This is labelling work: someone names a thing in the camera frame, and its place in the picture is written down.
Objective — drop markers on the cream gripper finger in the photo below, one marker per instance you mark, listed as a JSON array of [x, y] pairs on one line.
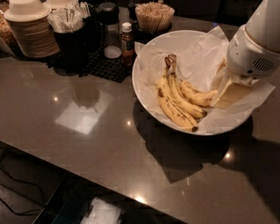
[[230, 90], [221, 77]]

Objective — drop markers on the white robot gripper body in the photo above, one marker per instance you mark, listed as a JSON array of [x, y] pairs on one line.
[[250, 55]]

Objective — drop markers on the spotted banana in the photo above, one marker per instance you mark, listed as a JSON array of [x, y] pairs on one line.
[[194, 110], [194, 96], [171, 108]]

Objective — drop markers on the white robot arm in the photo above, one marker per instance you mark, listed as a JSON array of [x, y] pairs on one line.
[[264, 26]]

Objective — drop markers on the large white bowl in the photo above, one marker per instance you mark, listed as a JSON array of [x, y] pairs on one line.
[[149, 87]]

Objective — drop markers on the white paper liner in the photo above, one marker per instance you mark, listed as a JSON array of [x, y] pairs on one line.
[[199, 56]]

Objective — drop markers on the black chair in background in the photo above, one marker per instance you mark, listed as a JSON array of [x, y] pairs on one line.
[[236, 12]]

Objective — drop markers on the black cup of wooden stirrers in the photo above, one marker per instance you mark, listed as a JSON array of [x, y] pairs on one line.
[[153, 19]]

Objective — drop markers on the small hot sauce bottle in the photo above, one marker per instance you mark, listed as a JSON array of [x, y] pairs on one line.
[[127, 44]]

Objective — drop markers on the black rubber mesh mat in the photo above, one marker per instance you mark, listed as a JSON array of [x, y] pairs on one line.
[[98, 65]]

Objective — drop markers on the glass sugar shaker black lid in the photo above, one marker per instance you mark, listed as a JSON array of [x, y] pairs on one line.
[[108, 15]]

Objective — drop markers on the black cup of wrapped cutlery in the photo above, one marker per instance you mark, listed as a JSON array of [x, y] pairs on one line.
[[68, 27]]

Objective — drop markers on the white paper on lower shelf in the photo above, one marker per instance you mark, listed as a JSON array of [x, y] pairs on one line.
[[102, 212]]

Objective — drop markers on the front stack of paper bowls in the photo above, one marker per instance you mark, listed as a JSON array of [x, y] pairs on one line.
[[28, 21]]

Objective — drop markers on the granola container at left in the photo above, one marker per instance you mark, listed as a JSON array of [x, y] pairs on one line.
[[8, 42]]

